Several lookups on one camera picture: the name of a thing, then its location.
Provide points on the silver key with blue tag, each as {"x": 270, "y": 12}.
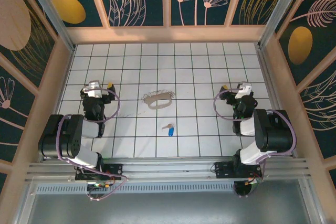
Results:
{"x": 171, "y": 131}

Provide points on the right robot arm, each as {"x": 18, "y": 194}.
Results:
{"x": 273, "y": 132}

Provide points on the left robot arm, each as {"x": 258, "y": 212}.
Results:
{"x": 65, "y": 134}

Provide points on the grey metal panel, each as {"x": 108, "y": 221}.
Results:
{"x": 170, "y": 208}

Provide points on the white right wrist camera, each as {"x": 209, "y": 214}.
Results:
{"x": 242, "y": 91}

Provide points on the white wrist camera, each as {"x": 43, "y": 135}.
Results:
{"x": 242, "y": 91}
{"x": 93, "y": 90}

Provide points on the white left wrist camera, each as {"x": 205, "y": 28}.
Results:
{"x": 93, "y": 90}

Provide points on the aluminium side rail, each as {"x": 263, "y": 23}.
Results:
{"x": 268, "y": 77}

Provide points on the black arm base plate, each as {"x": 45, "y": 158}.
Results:
{"x": 115, "y": 170}
{"x": 223, "y": 170}

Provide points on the aluminium mounting rail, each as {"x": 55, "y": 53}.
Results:
{"x": 170, "y": 169}

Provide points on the aluminium frame post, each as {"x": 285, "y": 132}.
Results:
{"x": 280, "y": 11}
{"x": 50, "y": 11}

